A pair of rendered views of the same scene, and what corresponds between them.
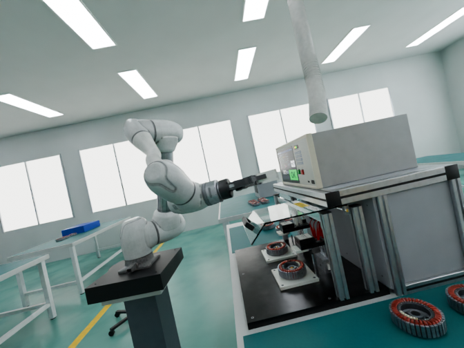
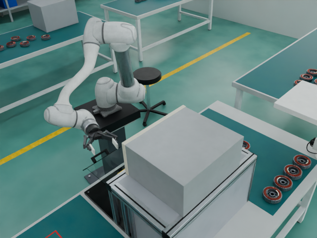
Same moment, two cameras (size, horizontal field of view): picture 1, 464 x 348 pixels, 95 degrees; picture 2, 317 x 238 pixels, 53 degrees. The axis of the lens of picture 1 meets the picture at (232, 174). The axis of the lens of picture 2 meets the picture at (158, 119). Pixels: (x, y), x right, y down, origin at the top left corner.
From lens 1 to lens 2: 1.67 m
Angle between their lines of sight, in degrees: 58
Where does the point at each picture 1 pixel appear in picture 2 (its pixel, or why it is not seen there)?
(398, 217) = (138, 223)
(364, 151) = (152, 180)
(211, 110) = not seen: outside the picture
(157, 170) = (45, 115)
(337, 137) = (138, 159)
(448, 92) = not seen: outside the picture
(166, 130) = (112, 39)
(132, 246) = (97, 99)
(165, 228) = (122, 97)
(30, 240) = not seen: outside the picture
